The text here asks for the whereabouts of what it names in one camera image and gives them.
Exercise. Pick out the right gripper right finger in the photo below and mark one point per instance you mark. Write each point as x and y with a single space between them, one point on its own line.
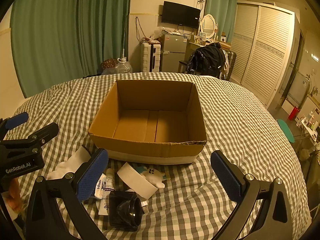
273 220

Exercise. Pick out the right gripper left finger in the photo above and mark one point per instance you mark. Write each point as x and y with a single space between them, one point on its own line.
44 219

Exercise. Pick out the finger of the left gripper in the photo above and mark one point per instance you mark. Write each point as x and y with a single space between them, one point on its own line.
11 123
38 138

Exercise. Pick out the white cosmetic tube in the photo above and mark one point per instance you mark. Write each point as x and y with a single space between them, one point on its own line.
108 186

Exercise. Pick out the black camera lens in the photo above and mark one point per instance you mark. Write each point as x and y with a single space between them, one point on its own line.
125 210

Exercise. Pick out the white plush toy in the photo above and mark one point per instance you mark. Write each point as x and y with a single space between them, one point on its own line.
152 175

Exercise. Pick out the white sock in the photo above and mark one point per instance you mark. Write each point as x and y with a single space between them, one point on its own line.
77 158

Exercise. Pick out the teal stool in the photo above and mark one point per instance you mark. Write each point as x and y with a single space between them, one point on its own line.
286 130

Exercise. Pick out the grey checkered bedspread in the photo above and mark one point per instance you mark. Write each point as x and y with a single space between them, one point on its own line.
193 204

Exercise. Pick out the brown patterned bag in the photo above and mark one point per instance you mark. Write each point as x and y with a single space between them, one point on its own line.
109 63

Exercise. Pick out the large green curtain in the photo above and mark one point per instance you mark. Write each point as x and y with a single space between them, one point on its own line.
54 41

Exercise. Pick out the open cardboard box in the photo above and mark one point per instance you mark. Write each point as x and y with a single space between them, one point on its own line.
151 122

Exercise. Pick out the clear water jug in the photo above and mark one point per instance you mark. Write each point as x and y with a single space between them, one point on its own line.
123 66

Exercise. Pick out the red fire extinguisher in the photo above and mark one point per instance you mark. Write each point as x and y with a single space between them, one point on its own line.
293 113

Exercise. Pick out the white suitcase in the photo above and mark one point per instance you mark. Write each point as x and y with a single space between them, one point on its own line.
150 57

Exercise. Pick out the small grey refrigerator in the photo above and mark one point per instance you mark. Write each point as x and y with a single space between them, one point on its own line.
172 52

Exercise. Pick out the white louvered wardrobe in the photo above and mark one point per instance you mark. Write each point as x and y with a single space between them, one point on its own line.
262 40

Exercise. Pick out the white oval vanity mirror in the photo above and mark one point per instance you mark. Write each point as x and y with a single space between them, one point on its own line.
208 26

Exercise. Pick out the green curtain by wardrobe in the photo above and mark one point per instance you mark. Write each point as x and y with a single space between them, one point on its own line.
224 12

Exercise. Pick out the wall mounted black television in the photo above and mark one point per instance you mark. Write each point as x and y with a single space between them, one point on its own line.
179 14

